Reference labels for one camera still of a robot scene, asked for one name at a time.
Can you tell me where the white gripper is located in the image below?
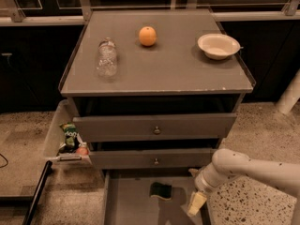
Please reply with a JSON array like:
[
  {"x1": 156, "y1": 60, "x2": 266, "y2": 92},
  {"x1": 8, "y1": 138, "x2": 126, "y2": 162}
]
[{"x1": 187, "y1": 164, "x2": 219, "y2": 217}]

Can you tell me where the green yellow sponge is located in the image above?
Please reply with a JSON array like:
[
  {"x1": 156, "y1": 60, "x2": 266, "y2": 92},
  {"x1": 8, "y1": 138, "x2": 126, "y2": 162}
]
[{"x1": 149, "y1": 182, "x2": 172, "y2": 201}]

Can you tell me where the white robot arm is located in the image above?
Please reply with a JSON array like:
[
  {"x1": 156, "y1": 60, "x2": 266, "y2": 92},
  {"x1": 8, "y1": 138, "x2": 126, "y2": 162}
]
[{"x1": 189, "y1": 76, "x2": 300, "y2": 225}]

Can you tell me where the grey middle drawer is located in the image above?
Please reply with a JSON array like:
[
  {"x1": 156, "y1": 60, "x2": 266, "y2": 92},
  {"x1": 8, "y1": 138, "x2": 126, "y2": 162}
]
[{"x1": 89, "y1": 148, "x2": 216, "y2": 170}]

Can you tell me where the grey drawer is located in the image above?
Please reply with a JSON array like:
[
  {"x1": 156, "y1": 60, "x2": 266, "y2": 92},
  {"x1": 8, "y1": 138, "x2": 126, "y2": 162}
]
[
  {"x1": 73, "y1": 113, "x2": 236, "y2": 143},
  {"x1": 102, "y1": 171, "x2": 213, "y2": 225},
  {"x1": 89, "y1": 148, "x2": 216, "y2": 170}
]

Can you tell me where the grey top drawer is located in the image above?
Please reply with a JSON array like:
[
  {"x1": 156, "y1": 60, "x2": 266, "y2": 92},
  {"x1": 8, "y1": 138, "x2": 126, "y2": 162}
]
[{"x1": 73, "y1": 113, "x2": 236, "y2": 143}]

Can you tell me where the grey bottom drawer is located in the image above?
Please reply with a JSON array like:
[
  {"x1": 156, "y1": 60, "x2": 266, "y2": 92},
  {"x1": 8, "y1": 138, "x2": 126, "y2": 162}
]
[{"x1": 102, "y1": 171, "x2": 213, "y2": 225}]

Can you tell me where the grey drawer cabinet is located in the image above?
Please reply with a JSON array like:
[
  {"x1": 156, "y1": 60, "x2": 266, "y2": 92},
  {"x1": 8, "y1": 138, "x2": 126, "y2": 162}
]
[{"x1": 58, "y1": 8, "x2": 257, "y2": 173}]

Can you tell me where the red apple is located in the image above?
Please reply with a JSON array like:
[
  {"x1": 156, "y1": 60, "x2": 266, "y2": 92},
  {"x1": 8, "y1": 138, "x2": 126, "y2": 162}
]
[{"x1": 76, "y1": 146, "x2": 89, "y2": 156}]

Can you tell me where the green chip bag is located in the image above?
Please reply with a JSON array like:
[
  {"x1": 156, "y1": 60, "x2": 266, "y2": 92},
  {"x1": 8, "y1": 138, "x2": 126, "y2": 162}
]
[{"x1": 59, "y1": 123, "x2": 79, "y2": 153}]

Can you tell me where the white paper bowl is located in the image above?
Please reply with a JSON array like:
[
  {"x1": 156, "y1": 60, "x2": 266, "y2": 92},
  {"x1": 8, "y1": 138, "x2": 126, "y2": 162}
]
[{"x1": 197, "y1": 34, "x2": 241, "y2": 60}]

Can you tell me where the clear plastic water bottle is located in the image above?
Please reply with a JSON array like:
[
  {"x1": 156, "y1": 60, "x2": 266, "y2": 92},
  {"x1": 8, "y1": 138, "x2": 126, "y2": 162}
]
[{"x1": 97, "y1": 37, "x2": 117, "y2": 78}]

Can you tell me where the clear plastic side bin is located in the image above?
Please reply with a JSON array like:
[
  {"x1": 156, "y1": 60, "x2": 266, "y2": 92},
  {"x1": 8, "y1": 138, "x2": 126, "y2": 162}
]
[{"x1": 43, "y1": 99, "x2": 91, "y2": 165}]

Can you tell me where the black pole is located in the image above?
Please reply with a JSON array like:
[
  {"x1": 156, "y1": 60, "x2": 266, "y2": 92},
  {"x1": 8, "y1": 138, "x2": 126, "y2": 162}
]
[{"x1": 22, "y1": 160, "x2": 53, "y2": 225}]

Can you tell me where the orange fruit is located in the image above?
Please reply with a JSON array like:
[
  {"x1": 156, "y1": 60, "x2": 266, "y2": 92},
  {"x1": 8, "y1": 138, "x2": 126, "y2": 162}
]
[{"x1": 139, "y1": 26, "x2": 157, "y2": 47}]

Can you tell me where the black cable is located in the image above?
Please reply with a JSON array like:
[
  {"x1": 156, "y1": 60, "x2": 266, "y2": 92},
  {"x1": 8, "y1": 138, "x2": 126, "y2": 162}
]
[{"x1": 0, "y1": 153, "x2": 9, "y2": 169}]

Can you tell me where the metal railing frame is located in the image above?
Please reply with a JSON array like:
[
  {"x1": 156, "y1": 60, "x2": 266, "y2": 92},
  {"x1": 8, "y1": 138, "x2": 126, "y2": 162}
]
[{"x1": 0, "y1": 0, "x2": 300, "y2": 26}]

